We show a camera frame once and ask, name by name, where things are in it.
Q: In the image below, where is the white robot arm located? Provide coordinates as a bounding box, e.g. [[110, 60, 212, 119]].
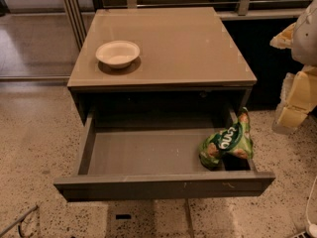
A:
[[269, 0, 317, 134]]

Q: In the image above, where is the open grey top drawer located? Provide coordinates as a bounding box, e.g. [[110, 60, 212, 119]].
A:
[[54, 109, 275, 201]]

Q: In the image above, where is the grey floor rod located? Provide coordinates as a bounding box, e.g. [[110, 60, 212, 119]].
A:
[[0, 205, 39, 238]]

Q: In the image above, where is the grey sliding door frame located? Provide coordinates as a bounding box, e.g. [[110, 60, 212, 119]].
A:
[[62, 0, 86, 50]]

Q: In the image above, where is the grey drawer cabinet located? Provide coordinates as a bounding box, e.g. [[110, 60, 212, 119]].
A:
[[67, 7, 257, 120]]

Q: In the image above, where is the white cable on floor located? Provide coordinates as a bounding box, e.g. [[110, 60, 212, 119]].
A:
[[286, 176, 317, 238]]

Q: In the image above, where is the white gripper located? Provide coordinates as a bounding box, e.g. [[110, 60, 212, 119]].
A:
[[269, 0, 317, 66]]

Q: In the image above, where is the white paper bowl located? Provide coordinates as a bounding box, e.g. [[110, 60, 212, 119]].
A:
[[95, 41, 140, 68]]

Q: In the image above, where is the green rice chip bag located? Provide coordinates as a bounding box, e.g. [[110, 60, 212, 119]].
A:
[[198, 107, 254, 170]]

